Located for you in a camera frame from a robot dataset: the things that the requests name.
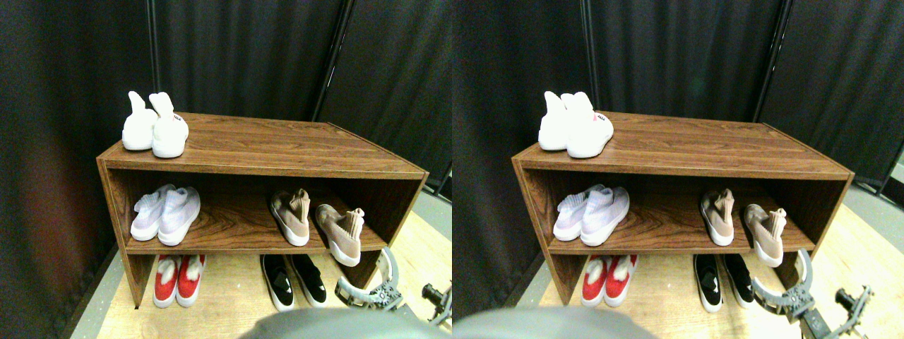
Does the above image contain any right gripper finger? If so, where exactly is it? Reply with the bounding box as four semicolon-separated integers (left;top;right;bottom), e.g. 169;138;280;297
792;249;819;316
334;277;388;311
750;275;803;320
378;247;405;309

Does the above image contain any black shoe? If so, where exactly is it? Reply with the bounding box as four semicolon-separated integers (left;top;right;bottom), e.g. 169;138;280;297
722;254;755;309
694;254;724;314
260;254;296;312
290;255;328;308

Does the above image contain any black curtain pole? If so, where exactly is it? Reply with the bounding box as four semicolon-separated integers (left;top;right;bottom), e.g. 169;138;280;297
146;0;160;118
426;166;452;207
751;0;796;125
311;0;357;125

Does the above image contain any red shoe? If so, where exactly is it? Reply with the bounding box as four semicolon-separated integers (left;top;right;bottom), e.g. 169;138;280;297
604;255;639;308
153;256;182;309
175;255;206;308
581;256;612;307

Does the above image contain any brown shoe rack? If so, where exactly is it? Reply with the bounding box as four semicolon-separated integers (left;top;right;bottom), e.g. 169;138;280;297
511;111;855;306
97;113;429;309

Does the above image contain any pale purple shoe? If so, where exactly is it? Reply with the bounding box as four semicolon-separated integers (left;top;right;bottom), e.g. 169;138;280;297
157;186;201;246
131;184;176;242
552;184;606;242
580;186;631;246

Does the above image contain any white shoe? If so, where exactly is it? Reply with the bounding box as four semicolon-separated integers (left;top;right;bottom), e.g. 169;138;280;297
122;91;159;151
148;93;189;159
561;92;614;159
538;91;571;151

